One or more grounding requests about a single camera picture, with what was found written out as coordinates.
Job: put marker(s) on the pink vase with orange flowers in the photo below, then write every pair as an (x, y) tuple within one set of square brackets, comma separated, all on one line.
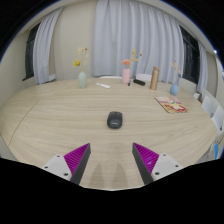
[(125, 76)]

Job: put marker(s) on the dark marker pen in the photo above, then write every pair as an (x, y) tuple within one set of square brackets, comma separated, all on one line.
[(129, 83)]

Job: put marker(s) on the black computer mouse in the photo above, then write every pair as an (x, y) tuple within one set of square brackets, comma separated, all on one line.
[(114, 120)]

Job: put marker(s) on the group of white chairs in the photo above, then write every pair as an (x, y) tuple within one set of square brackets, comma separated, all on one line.
[(209, 105)]

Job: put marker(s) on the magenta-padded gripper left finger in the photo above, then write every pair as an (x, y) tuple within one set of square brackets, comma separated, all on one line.
[(78, 159)]

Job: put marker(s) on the cartoon print mouse pad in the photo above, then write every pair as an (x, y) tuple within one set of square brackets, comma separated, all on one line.
[(171, 104)]

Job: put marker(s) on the green vase with yellow flowers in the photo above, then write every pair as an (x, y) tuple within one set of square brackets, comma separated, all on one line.
[(82, 80)]

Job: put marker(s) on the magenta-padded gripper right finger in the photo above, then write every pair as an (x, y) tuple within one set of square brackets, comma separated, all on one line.
[(146, 159)]

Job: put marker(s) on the dark window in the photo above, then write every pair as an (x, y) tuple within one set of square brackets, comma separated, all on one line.
[(30, 53), (190, 56)]

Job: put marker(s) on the gold thermos bottle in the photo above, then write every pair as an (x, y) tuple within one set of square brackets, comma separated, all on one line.
[(154, 78)]

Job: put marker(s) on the white remote control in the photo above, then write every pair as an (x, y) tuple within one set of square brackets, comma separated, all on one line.
[(103, 85)]

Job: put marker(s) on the narrow white curtain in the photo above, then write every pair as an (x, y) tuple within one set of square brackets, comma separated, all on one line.
[(43, 53), (202, 70)]

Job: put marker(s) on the blue vase with dried flowers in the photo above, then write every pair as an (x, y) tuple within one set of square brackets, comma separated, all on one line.
[(174, 89)]

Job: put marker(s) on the wide white curtain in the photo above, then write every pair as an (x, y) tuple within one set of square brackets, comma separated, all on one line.
[(140, 36)]

